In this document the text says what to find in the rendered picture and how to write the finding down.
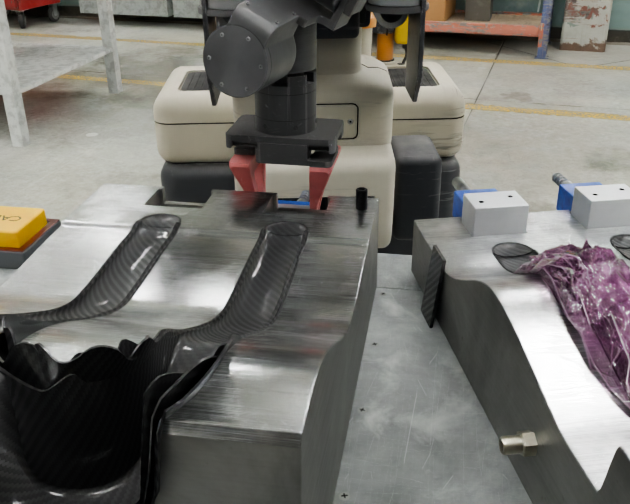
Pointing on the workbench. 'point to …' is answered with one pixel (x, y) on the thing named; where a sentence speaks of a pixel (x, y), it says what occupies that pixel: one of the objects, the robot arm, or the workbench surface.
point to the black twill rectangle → (433, 285)
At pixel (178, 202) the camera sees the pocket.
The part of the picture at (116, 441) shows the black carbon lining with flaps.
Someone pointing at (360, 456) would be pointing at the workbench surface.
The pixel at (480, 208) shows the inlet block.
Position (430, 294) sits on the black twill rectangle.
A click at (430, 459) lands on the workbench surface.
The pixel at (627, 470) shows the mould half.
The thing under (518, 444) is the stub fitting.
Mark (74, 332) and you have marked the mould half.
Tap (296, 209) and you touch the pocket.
